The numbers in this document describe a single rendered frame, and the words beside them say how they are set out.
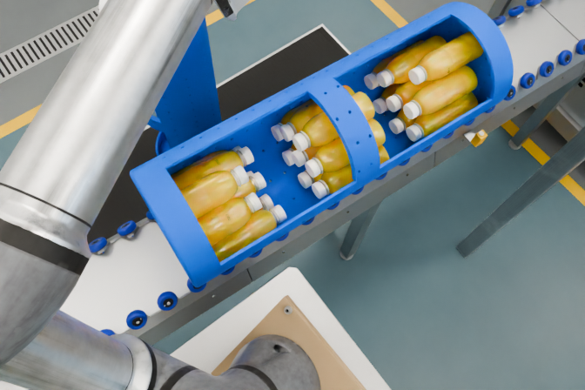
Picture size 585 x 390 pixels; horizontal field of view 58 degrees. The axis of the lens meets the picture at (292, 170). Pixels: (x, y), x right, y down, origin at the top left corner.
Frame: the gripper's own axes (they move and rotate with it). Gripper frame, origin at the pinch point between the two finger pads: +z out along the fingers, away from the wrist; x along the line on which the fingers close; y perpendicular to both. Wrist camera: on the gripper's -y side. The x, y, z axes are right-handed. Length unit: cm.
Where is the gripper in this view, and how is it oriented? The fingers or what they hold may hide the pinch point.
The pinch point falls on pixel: (227, 16)
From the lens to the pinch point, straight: 88.8
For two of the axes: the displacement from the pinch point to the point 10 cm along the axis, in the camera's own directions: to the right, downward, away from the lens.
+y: 8.3, -5.6, -0.2
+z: 2.3, 3.0, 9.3
